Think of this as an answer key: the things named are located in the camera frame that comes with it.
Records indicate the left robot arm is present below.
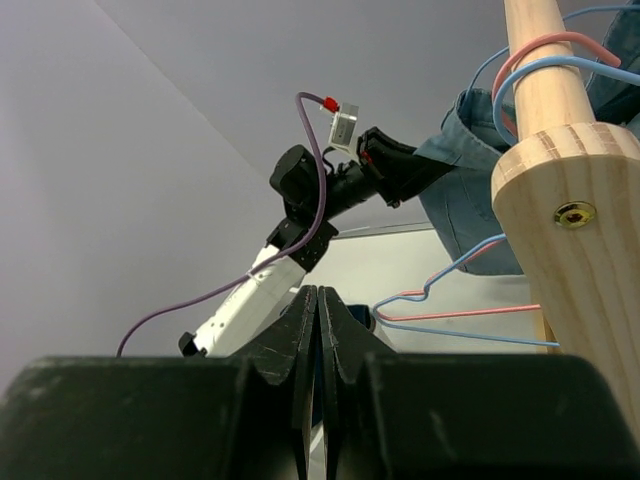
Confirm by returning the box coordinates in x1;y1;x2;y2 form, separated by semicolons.
179;127;452;357

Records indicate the blue wire hanger back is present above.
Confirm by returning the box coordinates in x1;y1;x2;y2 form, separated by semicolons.
465;2;639;95

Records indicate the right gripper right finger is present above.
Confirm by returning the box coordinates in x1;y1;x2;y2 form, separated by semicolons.
317;287;639;479

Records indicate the blue wire hanger front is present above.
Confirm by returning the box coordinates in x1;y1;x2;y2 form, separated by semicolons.
373;58;639;350

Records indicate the wooden clothes rack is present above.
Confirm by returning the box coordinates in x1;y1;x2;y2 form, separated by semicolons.
490;0;640;441

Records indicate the pink wire hanger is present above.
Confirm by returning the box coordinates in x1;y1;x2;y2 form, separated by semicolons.
373;31;622;322

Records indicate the white plastic basket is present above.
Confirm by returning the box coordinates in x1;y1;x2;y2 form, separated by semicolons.
347;304;395;350

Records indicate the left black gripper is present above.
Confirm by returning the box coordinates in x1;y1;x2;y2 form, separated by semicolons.
329;127;453;208

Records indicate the blue wire hanger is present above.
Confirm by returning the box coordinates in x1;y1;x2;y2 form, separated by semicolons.
373;58;639;350
465;2;639;95

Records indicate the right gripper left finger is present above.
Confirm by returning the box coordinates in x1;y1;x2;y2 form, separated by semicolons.
1;286;318;479

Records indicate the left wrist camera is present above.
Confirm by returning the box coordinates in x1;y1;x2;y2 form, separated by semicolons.
328;103;359;156

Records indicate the light blue denim skirt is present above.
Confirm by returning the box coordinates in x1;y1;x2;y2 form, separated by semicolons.
414;1;639;276

